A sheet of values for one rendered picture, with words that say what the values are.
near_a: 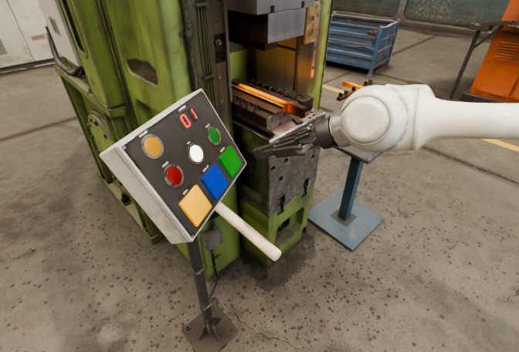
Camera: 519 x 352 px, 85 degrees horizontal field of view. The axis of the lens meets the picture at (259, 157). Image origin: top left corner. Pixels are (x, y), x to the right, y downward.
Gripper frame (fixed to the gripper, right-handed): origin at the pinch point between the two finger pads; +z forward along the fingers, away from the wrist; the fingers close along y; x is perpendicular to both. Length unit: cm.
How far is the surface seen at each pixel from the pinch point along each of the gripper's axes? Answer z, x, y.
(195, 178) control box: 13.2, 5.0, -15.2
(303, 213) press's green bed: 37, -71, 58
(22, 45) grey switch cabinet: 466, 187, 244
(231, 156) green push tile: 12.5, 1.3, 0.9
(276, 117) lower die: 14.0, -4.4, 40.5
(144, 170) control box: 13.2, 15.1, -25.4
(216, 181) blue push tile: 12.5, -0.1, -10.1
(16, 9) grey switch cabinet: 436, 228, 255
